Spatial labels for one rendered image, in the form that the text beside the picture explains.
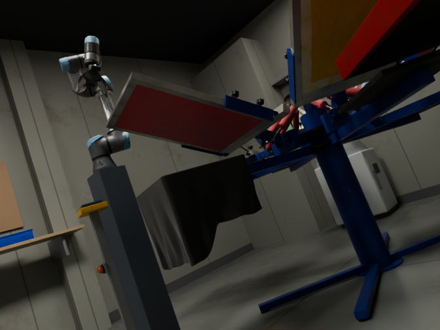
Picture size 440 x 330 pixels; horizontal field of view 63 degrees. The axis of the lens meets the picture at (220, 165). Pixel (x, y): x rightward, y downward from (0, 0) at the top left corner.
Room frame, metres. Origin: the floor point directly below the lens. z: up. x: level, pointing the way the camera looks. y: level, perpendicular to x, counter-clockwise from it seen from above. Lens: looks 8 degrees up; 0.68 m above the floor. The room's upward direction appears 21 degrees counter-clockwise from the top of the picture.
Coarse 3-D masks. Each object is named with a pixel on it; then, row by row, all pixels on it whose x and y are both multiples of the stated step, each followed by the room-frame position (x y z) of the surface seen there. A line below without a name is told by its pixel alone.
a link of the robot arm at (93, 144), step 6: (96, 138) 2.14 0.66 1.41; (102, 138) 2.16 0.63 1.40; (90, 144) 2.13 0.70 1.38; (96, 144) 2.13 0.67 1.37; (102, 144) 2.14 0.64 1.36; (108, 144) 2.15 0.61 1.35; (90, 150) 2.14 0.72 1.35; (96, 150) 2.13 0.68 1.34; (102, 150) 2.14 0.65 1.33; (108, 150) 2.17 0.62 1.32
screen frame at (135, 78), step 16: (128, 80) 1.58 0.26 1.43; (144, 80) 1.57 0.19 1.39; (160, 80) 1.61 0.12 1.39; (128, 96) 1.69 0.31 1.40; (192, 96) 1.69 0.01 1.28; (208, 96) 1.73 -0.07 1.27; (112, 112) 1.89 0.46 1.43; (240, 112) 1.84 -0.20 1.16; (112, 128) 2.04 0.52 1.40; (256, 128) 2.02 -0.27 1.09
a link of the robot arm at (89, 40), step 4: (88, 36) 1.76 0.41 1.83; (92, 36) 1.77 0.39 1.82; (88, 40) 1.75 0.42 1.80; (92, 40) 1.76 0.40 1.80; (96, 40) 1.78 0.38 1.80; (84, 44) 1.77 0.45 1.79; (88, 44) 1.75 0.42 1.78; (92, 44) 1.75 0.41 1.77; (96, 44) 1.77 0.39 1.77; (84, 48) 1.76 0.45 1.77; (88, 48) 1.75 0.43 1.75; (92, 48) 1.75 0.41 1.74; (96, 48) 1.77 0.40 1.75; (84, 52) 1.76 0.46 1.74; (96, 52) 1.76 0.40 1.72
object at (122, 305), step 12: (96, 204) 1.70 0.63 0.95; (84, 216) 1.77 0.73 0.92; (96, 216) 1.73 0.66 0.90; (96, 228) 1.72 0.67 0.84; (108, 252) 1.73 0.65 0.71; (108, 264) 1.72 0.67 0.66; (108, 276) 1.75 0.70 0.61; (120, 288) 1.74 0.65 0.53; (120, 300) 1.73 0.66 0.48; (120, 312) 1.73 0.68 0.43; (132, 324) 1.74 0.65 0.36
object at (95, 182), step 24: (120, 168) 2.17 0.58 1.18; (96, 192) 2.14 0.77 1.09; (120, 192) 2.13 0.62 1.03; (120, 216) 2.09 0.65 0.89; (120, 240) 2.07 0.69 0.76; (144, 240) 2.16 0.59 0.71; (120, 264) 2.13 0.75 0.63; (144, 264) 2.13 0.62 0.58; (144, 288) 2.09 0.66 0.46; (144, 312) 2.07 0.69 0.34; (168, 312) 2.16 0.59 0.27
